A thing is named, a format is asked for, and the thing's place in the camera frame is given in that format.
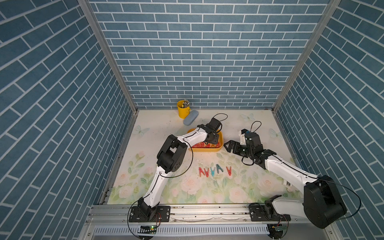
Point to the yellow storage box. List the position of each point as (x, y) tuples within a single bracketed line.
[(193, 135)]

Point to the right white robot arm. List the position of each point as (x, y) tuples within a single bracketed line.
[(321, 203)]

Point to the red clothespin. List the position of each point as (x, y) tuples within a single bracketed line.
[(201, 172), (207, 172), (229, 170)]

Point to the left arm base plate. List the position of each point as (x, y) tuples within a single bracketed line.
[(159, 213)]

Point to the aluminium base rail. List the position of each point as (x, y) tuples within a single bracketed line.
[(199, 222)]

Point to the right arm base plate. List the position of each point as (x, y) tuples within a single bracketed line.
[(262, 212)]

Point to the teal clothespin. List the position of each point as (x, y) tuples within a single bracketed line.
[(219, 169)]

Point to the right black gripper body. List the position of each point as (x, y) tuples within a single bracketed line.
[(241, 150)]

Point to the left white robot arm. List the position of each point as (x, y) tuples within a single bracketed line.
[(169, 160)]

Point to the grey glasses case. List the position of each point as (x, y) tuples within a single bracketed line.
[(191, 117)]

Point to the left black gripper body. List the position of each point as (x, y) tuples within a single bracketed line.
[(213, 139)]

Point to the light blue clothespin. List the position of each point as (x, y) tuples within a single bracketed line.
[(212, 170)]

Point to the yellow pen cup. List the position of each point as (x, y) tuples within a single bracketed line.
[(183, 108)]

